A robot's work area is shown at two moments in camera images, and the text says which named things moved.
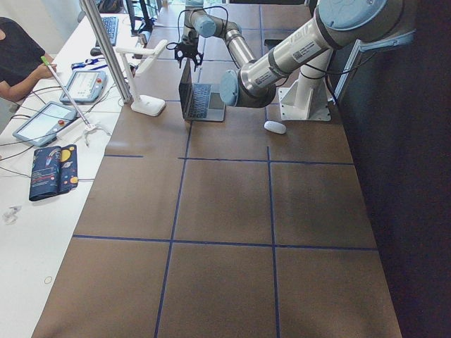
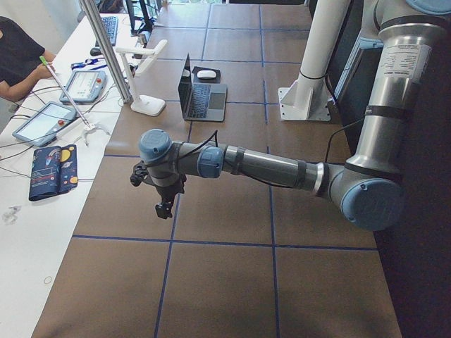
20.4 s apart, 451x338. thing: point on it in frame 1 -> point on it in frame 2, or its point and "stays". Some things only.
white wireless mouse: [275, 127] -> [206, 74]
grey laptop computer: [199, 101] stays
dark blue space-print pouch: [53, 171] stays
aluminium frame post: [91, 8] stays
